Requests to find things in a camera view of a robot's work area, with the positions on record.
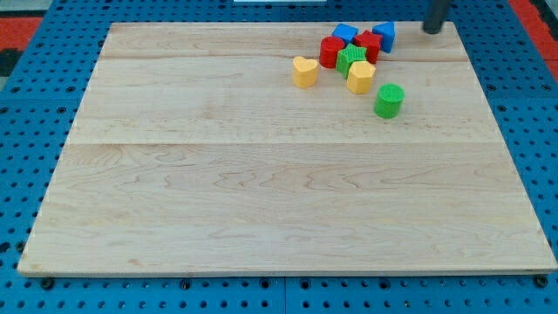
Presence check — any yellow heart block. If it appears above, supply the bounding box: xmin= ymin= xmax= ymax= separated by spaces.
xmin=292 ymin=56 xmax=319 ymax=88

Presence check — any red star block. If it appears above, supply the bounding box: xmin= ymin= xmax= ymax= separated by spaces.
xmin=353 ymin=30 xmax=383 ymax=64

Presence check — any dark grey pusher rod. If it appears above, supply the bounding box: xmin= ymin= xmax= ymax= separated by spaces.
xmin=422 ymin=0 xmax=452 ymax=35

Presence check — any blue triangle block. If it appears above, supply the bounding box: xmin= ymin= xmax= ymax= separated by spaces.
xmin=372 ymin=21 xmax=396 ymax=53

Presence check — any light wooden board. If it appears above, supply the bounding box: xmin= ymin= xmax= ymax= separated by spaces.
xmin=17 ymin=22 xmax=557 ymax=277

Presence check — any green star block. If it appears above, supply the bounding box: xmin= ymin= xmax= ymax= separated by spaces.
xmin=336 ymin=44 xmax=366 ymax=79

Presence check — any red cylinder block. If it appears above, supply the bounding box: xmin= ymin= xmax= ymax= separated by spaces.
xmin=319 ymin=36 xmax=345 ymax=69

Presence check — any green cylinder block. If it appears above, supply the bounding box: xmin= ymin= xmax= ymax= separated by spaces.
xmin=374 ymin=84 xmax=405 ymax=119

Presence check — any blue cube block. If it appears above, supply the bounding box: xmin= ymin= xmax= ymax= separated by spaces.
xmin=331 ymin=23 xmax=358 ymax=45

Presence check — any yellow hexagon block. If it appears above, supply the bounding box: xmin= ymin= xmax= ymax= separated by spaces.
xmin=346 ymin=61 xmax=376 ymax=94

